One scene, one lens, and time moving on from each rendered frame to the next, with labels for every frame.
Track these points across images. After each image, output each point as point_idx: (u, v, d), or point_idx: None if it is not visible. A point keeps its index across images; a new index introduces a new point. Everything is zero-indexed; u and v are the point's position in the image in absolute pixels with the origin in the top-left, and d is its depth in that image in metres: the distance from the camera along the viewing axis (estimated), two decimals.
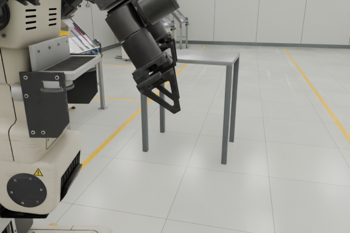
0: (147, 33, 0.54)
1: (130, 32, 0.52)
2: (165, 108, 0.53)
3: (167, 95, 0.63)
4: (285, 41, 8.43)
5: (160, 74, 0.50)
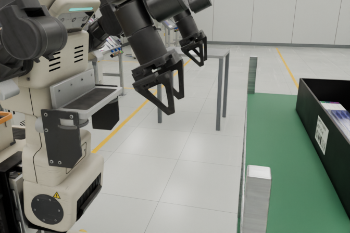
0: (152, 31, 0.54)
1: (136, 28, 0.53)
2: (160, 108, 0.53)
3: None
4: (277, 41, 9.30)
5: (155, 76, 0.50)
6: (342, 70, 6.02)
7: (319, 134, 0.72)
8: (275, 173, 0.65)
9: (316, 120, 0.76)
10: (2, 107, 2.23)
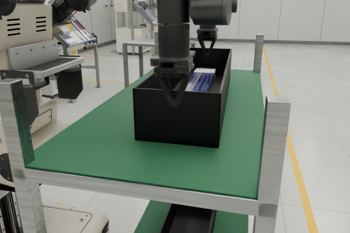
0: (185, 30, 0.52)
1: (170, 21, 0.51)
2: (167, 98, 0.57)
3: (169, 95, 0.58)
4: (263, 38, 9.42)
5: (177, 70, 0.54)
6: (320, 65, 6.14)
7: None
8: (110, 114, 0.77)
9: None
10: None
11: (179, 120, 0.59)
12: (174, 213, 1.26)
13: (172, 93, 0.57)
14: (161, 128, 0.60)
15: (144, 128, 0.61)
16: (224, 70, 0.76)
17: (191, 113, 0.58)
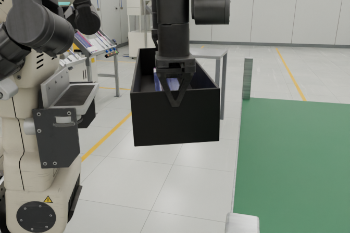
0: (188, 29, 0.53)
1: (172, 21, 0.51)
2: (168, 99, 0.57)
3: (168, 96, 0.58)
4: (276, 41, 9.19)
5: (182, 70, 0.54)
6: (342, 70, 5.91)
7: None
8: (270, 200, 0.54)
9: None
10: None
11: (180, 120, 0.59)
12: None
13: (172, 93, 0.57)
14: (162, 130, 0.60)
15: (144, 132, 0.59)
16: (198, 67, 0.79)
17: (192, 111, 0.59)
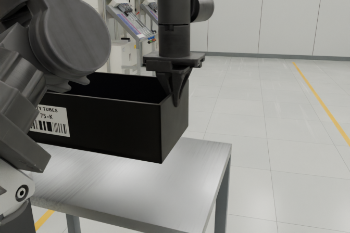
0: None
1: (188, 21, 0.52)
2: (177, 99, 0.56)
3: None
4: (293, 53, 6.97)
5: (189, 67, 0.56)
6: None
7: (41, 121, 0.59)
8: None
9: None
10: None
11: (177, 118, 0.60)
12: None
13: None
14: (172, 134, 0.58)
15: (165, 144, 0.55)
16: (98, 74, 0.71)
17: (181, 106, 0.62)
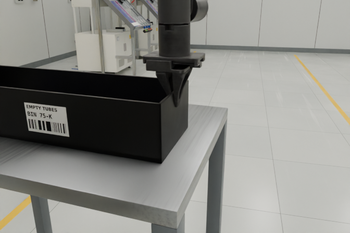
0: None
1: (189, 21, 0.53)
2: (177, 99, 0.56)
3: None
4: (294, 46, 6.76)
5: (189, 67, 0.56)
6: None
7: (41, 121, 0.59)
8: None
9: (20, 110, 0.60)
10: None
11: (177, 118, 0.60)
12: None
13: None
14: (172, 134, 0.57)
15: (165, 143, 0.54)
16: (98, 75, 0.71)
17: (181, 106, 0.62)
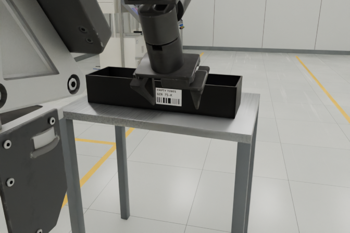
0: None
1: (178, 31, 0.47)
2: (197, 105, 0.55)
3: (151, 100, 0.58)
4: (296, 47, 7.25)
5: (207, 72, 0.53)
6: None
7: (164, 98, 1.08)
8: None
9: None
10: None
11: (239, 96, 1.09)
12: None
13: (239, 82, 1.06)
14: (237, 104, 1.06)
15: (236, 108, 1.03)
16: None
17: (240, 90, 1.11)
